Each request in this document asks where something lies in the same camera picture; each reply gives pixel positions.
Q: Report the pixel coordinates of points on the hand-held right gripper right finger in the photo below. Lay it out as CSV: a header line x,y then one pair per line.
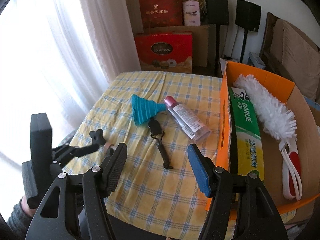
x,y
200,172

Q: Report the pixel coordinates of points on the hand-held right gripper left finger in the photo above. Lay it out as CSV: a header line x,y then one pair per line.
x,y
117,170

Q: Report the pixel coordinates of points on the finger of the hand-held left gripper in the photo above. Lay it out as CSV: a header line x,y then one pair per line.
x,y
85,150

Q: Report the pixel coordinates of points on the black star-shaped knob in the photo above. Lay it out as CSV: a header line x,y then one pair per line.
x,y
98,136

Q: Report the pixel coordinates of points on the orange cardboard box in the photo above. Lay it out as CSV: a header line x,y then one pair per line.
x,y
226,130

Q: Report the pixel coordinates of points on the clear bottle with pink cap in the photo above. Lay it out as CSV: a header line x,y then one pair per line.
x,y
187,120

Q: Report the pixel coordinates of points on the blue collapsible funnel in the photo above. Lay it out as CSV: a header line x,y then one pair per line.
x,y
143,110

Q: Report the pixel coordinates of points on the green toothpaste box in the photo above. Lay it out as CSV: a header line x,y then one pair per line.
x,y
246,125

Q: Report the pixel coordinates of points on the red lint brush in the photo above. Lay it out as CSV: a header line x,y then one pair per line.
x,y
287,175

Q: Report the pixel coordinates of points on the white fluffy duster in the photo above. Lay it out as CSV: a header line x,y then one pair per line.
x,y
265,105

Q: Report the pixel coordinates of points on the person's left forearm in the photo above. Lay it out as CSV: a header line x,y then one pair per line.
x,y
16,220

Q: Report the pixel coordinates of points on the person's left hand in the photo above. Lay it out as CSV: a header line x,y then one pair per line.
x,y
25,203

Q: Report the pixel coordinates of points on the yellow checked tablecloth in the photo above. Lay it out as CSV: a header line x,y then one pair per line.
x,y
150,192

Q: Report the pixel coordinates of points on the white sheer curtain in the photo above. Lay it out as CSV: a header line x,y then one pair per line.
x,y
50,42

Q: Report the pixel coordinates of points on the black speaker stand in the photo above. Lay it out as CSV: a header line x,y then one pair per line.
x,y
243,45
217,50

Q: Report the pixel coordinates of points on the red gift bag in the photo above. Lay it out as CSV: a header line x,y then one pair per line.
x,y
162,52

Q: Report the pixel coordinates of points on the brown cardboard box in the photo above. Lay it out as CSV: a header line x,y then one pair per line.
x,y
200,45

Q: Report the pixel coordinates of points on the light blue cloth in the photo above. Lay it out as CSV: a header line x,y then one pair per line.
x,y
313,106

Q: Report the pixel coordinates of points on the large beige sofa cushion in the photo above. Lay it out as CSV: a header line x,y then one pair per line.
x,y
295,55

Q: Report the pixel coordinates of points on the dark wooden sofa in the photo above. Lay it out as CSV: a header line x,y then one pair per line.
x,y
268,35

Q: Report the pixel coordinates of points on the pink and white tissue pack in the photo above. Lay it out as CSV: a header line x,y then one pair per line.
x,y
191,13

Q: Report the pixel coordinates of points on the red gift box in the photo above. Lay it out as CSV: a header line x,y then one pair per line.
x,y
160,10

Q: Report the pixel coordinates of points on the black speaker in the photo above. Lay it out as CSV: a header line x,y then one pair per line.
x,y
247,15
216,7

